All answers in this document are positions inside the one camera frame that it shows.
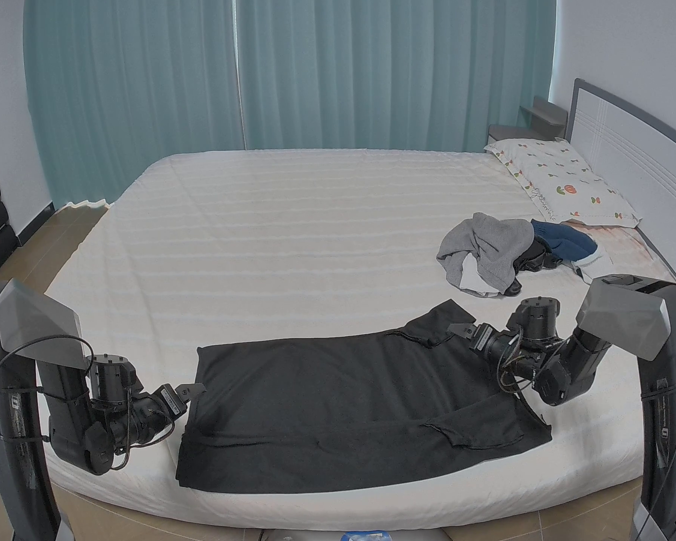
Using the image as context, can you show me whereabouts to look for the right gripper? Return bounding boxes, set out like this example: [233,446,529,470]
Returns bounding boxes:
[447,321,522,366]

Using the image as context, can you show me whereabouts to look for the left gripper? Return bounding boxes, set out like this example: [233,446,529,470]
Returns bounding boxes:
[125,381,207,446]

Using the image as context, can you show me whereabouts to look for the black T-shirt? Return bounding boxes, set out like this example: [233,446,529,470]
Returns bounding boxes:
[175,298,554,494]

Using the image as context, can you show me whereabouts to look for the pile of clothes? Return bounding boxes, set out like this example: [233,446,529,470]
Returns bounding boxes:
[435,213,612,298]

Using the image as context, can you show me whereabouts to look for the bed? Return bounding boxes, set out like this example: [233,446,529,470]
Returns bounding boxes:
[36,77,676,528]

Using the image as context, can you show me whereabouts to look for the white printed pillow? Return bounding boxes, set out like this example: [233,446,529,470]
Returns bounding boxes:
[483,138,642,228]

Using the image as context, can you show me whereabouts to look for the grey bedside table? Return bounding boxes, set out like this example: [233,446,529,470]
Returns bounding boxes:
[487,96,569,144]

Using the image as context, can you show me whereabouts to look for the blue-green curtain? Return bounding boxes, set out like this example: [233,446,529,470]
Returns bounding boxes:
[25,0,244,206]
[234,0,558,151]

